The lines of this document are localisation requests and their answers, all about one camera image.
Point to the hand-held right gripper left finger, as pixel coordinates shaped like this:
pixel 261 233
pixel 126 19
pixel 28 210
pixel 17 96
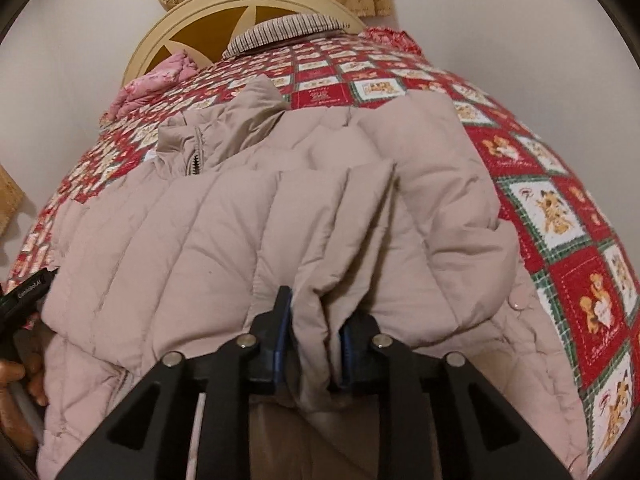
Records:
pixel 281 332

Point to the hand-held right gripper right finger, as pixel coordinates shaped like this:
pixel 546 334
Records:
pixel 347 351

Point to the beige pink down jacket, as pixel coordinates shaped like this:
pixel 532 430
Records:
pixel 210 240

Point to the person's left hand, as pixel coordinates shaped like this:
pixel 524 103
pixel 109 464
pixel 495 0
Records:
pixel 20 385

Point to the red printed bear quilt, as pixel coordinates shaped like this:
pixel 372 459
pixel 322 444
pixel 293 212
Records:
pixel 545 210

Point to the pink floral pillow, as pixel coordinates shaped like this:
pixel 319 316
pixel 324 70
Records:
pixel 150 82

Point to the striped pillow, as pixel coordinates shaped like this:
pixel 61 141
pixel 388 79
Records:
pixel 285 32

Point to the red floral pillow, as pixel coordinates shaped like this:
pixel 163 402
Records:
pixel 392 39

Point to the cream round headboard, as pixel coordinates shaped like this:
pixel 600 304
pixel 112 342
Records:
pixel 200 25

